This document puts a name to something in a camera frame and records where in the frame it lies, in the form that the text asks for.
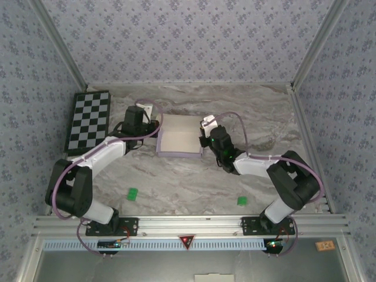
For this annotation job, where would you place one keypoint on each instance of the aluminium frame post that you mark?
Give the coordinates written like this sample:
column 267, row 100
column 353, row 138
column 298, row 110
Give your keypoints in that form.
column 60, row 44
column 318, row 44

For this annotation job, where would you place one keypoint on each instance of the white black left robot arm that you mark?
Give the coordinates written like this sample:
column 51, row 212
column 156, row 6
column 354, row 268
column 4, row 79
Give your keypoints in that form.
column 100, row 152

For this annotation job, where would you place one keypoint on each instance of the red triangle sign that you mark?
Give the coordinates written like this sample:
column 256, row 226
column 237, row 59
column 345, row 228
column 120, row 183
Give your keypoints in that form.
column 187, row 240

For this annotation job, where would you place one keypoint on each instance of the green toy brick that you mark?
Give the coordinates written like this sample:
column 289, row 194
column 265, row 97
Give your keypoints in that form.
column 242, row 201
column 132, row 194

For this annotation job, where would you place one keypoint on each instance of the brown printed tag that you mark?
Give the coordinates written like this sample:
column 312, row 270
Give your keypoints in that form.
column 324, row 246

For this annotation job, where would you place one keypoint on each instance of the aluminium side rail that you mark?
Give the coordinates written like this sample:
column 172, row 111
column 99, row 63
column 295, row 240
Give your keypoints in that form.
column 307, row 132
column 63, row 164

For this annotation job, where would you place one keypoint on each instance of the black grey checkerboard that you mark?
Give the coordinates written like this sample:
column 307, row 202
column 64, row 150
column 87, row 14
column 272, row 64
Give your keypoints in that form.
column 88, row 117

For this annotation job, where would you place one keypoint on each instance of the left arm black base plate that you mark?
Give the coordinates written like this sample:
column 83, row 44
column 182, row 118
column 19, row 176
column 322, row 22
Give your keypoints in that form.
column 129, row 227

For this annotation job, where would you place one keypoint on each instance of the white lavender paper box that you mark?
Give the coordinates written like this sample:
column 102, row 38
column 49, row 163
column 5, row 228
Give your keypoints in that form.
column 179, row 144

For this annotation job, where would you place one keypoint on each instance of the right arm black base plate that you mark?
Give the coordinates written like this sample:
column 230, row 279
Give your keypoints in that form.
column 249, row 227

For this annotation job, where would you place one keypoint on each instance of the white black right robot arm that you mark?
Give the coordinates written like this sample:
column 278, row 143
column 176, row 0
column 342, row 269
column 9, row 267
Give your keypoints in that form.
column 255, row 164

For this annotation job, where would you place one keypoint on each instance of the long aluminium base rail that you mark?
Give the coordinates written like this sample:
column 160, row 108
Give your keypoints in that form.
column 188, row 224

